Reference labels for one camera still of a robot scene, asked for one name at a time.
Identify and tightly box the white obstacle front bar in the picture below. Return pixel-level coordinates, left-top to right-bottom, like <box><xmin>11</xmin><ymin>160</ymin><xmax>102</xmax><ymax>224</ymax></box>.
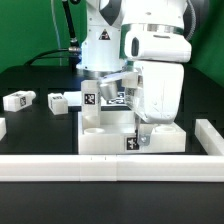
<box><xmin>0</xmin><ymin>155</ymin><xmax>224</xmax><ymax>182</ymax></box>

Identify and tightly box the grey thin cable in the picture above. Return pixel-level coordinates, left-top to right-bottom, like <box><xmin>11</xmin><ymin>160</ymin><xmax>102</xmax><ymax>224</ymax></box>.
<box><xmin>50</xmin><ymin>0</ymin><xmax>64</xmax><ymax>67</ymax></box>

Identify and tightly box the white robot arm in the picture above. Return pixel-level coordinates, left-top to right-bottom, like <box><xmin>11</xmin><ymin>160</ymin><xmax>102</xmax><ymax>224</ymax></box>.
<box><xmin>78</xmin><ymin>0</ymin><xmax>193</xmax><ymax>125</ymax></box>

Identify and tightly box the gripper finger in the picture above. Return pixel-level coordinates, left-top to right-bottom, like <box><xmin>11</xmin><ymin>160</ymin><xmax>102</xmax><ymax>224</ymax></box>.
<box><xmin>135</xmin><ymin>116</ymin><xmax>151</xmax><ymax>146</ymax></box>

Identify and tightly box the white obstacle right bar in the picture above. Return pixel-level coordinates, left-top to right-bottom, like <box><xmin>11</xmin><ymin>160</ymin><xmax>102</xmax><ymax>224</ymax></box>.
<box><xmin>195</xmin><ymin>119</ymin><xmax>224</xmax><ymax>156</ymax></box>

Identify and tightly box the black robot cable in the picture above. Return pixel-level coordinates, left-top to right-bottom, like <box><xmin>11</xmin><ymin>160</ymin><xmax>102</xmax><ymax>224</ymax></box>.
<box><xmin>23</xmin><ymin>0</ymin><xmax>82</xmax><ymax>67</ymax></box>

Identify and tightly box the white fiducial marker sheet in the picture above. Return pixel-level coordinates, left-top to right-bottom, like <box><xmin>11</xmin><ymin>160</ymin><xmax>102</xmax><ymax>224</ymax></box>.
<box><xmin>63</xmin><ymin>91</ymin><xmax>125</xmax><ymax>106</ymax></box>

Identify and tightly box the white obstacle bar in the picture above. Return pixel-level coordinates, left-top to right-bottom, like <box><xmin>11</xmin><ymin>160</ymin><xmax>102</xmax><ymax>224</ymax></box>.
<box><xmin>0</xmin><ymin>155</ymin><xmax>224</xmax><ymax>182</ymax></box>
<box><xmin>195</xmin><ymin>119</ymin><xmax>224</xmax><ymax>156</ymax></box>
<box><xmin>0</xmin><ymin>118</ymin><xmax>7</xmax><ymax>141</ymax></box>

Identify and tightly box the white square tabletop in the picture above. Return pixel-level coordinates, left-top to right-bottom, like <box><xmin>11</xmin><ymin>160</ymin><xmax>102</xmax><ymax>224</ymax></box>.
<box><xmin>78</xmin><ymin>111</ymin><xmax>186</xmax><ymax>155</ymax></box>

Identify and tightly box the white obstacle left bar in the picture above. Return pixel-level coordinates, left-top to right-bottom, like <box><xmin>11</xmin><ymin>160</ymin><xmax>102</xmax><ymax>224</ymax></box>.
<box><xmin>0</xmin><ymin>118</ymin><xmax>7</xmax><ymax>141</ymax></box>

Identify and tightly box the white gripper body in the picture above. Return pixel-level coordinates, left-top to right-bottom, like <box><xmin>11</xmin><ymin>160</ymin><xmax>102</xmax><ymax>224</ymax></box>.
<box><xmin>125</xmin><ymin>61</ymin><xmax>184</xmax><ymax>124</ymax></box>

